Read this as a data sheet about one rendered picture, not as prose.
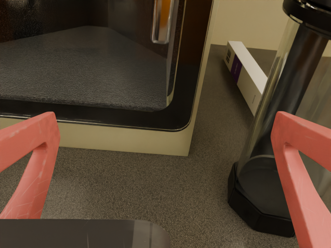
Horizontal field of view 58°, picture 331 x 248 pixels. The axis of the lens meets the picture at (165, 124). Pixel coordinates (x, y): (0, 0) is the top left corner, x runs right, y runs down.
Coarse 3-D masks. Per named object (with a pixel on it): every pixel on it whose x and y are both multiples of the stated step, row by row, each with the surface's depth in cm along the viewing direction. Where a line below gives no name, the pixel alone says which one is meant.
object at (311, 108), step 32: (288, 32) 23; (320, 32) 20; (288, 64) 23; (320, 64) 21; (288, 96) 24; (320, 96) 22; (256, 128) 28; (256, 160) 29; (256, 192) 30; (320, 192) 28
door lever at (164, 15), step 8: (160, 0) 22; (168, 0) 22; (152, 8) 22; (160, 8) 22; (168, 8) 22; (152, 16) 23; (160, 16) 22; (168, 16) 22; (152, 24) 23; (160, 24) 23; (168, 24) 23; (152, 32) 23; (160, 32) 23; (168, 32) 23; (152, 40) 24; (160, 40) 24; (168, 40) 24
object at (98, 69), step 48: (0, 0) 27; (48, 0) 27; (96, 0) 27; (144, 0) 26; (192, 0) 26; (0, 48) 29; (48, 48) 29; (96, 48) 29; (144, 48) 29; (192, 48) 29; (0, 96) 33; (48, 96) 33; (96, 96) 33; (144, 96) 33; (192, 96) 33
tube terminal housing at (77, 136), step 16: (208, 32) 30; (208, 48) 31; (0, 128) 37; (64, 128) 37; (80, 128) 37; (96, 128) 37; (112, 128) 37; (128, 128) 37; (192, 128) 37; (64, 144) 39; (80, 144) 39; (96, 144) 39; (112, 144) 39; (128, 144) 39; (144, 144) 39; (160, 144) 39; (176, 144) 39
